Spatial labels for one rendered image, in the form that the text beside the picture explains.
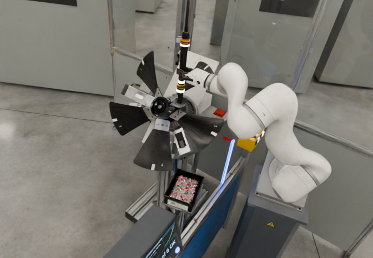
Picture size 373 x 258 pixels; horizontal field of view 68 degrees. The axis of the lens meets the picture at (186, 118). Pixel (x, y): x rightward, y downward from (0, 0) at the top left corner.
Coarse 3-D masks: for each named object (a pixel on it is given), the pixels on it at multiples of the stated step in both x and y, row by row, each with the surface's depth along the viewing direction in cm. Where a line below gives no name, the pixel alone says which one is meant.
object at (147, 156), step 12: (156, 132) 156; (168, 132) 160; (144, 144) 155; (156, 144) 156; (168, 144) 159; (144, 156) 155; (156, 156) 156; (168, 156) 158; (156, 168) 155; (168, 168) 157
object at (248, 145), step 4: (260, 132) 169; (256, 136) 165; (240, 140) 167; (244, 140) 166; (248, 140) 164; (252, 140) 162; (240, 144) 169; (244, 144) 167; (248, 144) 165; (252, 144) 164; (256, 144) 171; (244, 148) 168; (248, 148) 167; (252, 148) 165
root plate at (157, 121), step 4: (156, 120) 157; (160, 120) 159; (164, 120) 160; (168, 120) 161; (156, 124) 157; (160, 124) 159; (164, 124) 160; (168, 124) 161; (156, 128) 157; (160, 128) 158; (164, 128) 160; (168, 128) 161
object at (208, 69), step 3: (198, 63) 164; (201, 63) 161; (204, 63) 159; (198, 66) 162; (204, 66) 157; (201, 69) 157; (207, 69) 153; (210, 69) 152; (210, 72) 150; (213, 72) 149; (186, 84) 156; (189, 84) 154; (186, 87) 154; (189, 87) 152; (192, 87) 151
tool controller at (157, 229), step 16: (160, 208) 100; (144, 224) 94; (160, 224) 93; (176, 224) 97; (128, 240) 89; (144, 240) 88; (160, 240) 90; (176, 240) 99; (112, 256) 85; (128, 256) 84; (144, 256) 85; (160, 256) 92; (176, 256) 101
